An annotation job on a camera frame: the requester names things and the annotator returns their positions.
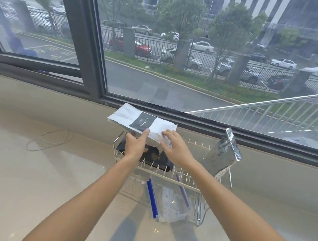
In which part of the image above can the white paper bag black label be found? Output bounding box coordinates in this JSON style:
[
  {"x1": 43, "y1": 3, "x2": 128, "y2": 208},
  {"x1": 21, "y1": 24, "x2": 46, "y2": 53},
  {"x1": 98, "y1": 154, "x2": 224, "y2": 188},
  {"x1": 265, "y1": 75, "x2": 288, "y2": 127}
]
[{"x1": 107, "y1": 103, "x2": 178, "y2": 150}]

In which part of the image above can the person's left forearm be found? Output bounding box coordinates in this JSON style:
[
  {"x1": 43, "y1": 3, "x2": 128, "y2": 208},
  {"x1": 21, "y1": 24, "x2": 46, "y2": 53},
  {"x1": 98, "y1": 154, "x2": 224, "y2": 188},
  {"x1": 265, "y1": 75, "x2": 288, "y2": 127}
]
[{"x1": 22, "y1": 157, "x2": 139, "y2": 241}]

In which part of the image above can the person's right hand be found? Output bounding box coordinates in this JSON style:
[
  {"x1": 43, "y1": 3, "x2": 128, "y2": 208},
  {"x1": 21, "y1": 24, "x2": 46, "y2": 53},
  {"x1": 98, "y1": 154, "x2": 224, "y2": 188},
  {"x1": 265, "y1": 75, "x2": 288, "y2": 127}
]
[{"x1": 160, "y1": 129, "x2": 197, "y2": 167}]

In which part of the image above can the chrome wire rack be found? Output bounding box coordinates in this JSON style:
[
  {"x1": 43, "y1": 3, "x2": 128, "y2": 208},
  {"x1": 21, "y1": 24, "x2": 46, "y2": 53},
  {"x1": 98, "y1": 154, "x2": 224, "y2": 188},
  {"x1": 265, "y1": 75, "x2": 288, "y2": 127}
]
[{"x1": 113, "y1": 130, "x2": 233, "y2": 227}]

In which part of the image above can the thin beige string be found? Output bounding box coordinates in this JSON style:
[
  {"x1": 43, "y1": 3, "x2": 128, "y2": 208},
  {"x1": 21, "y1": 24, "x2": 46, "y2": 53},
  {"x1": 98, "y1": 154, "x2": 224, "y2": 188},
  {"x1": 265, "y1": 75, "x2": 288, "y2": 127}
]
[{"x1": 26, "y1": 129, "x2": 73, "y2": 152}]

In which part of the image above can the silver foil pouch bag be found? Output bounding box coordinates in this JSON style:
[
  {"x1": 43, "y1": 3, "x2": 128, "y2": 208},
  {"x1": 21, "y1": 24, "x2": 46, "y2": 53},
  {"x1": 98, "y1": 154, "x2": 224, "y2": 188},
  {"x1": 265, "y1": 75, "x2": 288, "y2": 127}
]
[{"x1": 202, "y1": 128, "x2": 243, "y2": 180}]

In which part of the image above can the grey window frame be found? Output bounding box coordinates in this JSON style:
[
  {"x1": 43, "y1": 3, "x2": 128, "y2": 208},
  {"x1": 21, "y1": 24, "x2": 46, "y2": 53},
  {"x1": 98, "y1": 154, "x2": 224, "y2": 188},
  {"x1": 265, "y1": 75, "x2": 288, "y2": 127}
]
[{"x1": 0, "y1": 0, "x2": 318, "y2": 167}]

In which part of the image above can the person's left hand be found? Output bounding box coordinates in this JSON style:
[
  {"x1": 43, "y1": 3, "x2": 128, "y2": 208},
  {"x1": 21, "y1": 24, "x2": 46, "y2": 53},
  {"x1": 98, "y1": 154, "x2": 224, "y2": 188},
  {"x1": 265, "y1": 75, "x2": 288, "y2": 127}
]
[{"x1": 124, "y1": 129, "x2": 151, "y2": 163}]

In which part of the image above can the white sedan car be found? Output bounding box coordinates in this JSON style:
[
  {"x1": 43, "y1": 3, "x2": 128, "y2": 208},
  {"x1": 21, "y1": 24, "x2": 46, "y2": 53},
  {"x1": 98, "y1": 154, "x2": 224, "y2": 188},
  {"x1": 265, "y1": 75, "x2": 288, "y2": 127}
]
[
  {"x1": 190, "y1": 41, "x2": 215, "y2": 53},
  {"x1": 269, "y1": 58, "x2": 298, "y2": 70}
]

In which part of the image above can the silver parked car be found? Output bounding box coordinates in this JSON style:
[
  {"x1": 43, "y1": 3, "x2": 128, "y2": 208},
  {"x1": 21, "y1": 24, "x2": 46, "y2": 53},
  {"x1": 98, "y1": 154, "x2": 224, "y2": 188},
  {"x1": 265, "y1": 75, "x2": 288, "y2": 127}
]
[{"x1": 159, "y1": 48, "x2": 203, "y2": 70}]

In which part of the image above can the clear zip bag blue strip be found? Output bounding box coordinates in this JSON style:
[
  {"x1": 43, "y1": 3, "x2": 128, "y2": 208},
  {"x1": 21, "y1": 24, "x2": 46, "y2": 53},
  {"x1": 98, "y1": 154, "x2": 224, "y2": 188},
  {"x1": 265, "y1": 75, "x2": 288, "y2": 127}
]
[{"x1": 146, "y1": 178, "x2": 174, "y2": 223}]

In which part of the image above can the clear zip bag purple strip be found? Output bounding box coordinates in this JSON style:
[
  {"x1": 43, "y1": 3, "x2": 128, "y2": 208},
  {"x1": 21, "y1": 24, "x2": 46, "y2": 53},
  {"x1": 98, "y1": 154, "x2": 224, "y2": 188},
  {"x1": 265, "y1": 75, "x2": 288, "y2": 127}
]
[{"x1": 163, "y1": 173, "x2": 192, "y2": 222}]

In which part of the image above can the red car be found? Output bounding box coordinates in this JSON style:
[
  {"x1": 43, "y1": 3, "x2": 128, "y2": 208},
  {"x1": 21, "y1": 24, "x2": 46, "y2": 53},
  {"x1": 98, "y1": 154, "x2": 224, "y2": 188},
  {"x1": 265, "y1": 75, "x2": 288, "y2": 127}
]
[{"x1": 110, "y1": 36, "x2": 152, "y2": 57}]

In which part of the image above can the stainless steel handrail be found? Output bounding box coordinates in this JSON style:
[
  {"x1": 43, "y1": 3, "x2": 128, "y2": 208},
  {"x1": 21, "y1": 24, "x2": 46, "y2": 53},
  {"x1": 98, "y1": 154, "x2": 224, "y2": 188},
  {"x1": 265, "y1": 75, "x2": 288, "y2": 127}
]
[{"x1": 186, "y1": 94, "x2": 318, "y2": 136}]

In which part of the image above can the black pouch bag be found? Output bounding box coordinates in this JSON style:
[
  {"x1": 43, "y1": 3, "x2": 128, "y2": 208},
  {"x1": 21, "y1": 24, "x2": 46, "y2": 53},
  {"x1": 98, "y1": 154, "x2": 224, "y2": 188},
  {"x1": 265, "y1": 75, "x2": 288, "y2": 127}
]
[{"x1": 116, "y1": 139, "x2": 175, "y2": 173}]

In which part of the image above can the black metal fence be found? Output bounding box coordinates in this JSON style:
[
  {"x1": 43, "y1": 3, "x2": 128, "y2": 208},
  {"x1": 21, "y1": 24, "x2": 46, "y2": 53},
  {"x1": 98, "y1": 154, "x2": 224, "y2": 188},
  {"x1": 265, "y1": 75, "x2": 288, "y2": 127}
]
[{"x1": 27, "y1": 6, "x2": 318, "y2": 93}]

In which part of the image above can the person's right forearm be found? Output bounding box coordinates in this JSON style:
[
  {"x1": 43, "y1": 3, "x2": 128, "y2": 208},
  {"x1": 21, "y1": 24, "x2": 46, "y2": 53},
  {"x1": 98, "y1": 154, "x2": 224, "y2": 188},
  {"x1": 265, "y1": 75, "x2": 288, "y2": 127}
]
[{"x1": 183, "y1": 161, "x2": 287, "y2": 241}]

